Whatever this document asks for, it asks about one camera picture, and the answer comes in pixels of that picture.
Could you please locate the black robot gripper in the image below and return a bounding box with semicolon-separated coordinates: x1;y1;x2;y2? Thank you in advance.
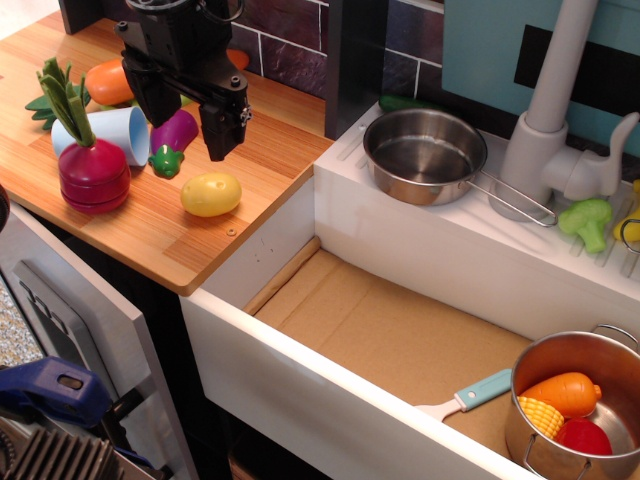
115;1;253;161

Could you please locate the yellow toy potato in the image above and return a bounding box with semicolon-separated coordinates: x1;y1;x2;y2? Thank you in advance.
180;172;242;217

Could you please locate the large steel pot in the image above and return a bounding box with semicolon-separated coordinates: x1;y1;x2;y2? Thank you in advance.
505;324;639;479

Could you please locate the purple toy eggplant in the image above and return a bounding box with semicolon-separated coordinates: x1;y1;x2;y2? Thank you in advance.
148;109;199;179

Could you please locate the light blue plastic cup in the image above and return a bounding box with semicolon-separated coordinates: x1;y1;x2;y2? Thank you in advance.
51;107;150;167

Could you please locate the orange toy piece behind gripper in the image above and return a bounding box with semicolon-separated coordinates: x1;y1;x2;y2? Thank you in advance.
226;49;250;70

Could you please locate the orange toy vegetable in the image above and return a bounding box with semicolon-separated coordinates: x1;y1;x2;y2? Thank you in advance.
85;59;134;106

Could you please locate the red toy beet with leaves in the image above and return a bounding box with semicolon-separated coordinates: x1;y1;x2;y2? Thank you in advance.
37;57;131;214

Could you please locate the green toy cucumber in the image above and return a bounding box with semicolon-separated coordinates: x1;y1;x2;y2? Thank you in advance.
378;94;450;113

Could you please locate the small steel saucepan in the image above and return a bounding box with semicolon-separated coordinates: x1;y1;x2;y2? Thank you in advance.
363;108;558;228

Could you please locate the white oven door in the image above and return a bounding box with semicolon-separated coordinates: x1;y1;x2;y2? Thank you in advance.
1;197;164;479

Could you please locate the blue clamp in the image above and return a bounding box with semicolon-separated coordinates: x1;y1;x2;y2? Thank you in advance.
1;356;112;428

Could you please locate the grey toy faucet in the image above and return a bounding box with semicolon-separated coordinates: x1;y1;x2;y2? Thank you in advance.
490;1;639;226

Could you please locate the green toy broccoli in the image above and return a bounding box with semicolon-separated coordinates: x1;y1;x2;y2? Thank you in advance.
558;198;613;254

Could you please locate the yellow toy pepper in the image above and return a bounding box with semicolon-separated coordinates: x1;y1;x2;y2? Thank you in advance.
613;179;640;243

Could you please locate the yellow toy corn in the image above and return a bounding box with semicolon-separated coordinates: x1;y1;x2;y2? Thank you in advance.
517;396;565;440

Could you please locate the orange toy carrot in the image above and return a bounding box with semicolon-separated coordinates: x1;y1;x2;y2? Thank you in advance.
520;372;603;418

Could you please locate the red toy tomato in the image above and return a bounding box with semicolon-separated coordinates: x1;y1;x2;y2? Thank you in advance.
555;418;613;455

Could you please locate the white teal handled spatula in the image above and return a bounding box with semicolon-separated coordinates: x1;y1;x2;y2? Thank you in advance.
416;369;512;422

